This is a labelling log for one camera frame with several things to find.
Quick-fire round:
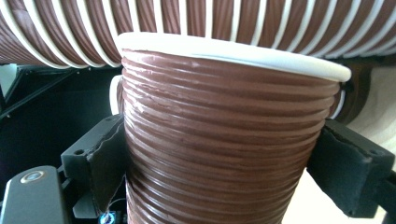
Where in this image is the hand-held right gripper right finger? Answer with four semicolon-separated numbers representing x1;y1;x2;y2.
305;119;396;218

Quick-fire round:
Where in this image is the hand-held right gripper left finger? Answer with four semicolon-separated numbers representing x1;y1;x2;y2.
60;114;131;216

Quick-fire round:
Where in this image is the brown ribbed paper cup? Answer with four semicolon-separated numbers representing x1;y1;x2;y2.
116;31;353;224
108;74;347;120

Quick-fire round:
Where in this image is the stack of brown ribbed cups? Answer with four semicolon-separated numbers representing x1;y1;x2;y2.
0;0;396;70

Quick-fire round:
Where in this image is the black metal frame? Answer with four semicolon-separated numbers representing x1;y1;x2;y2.
0;63;124;188

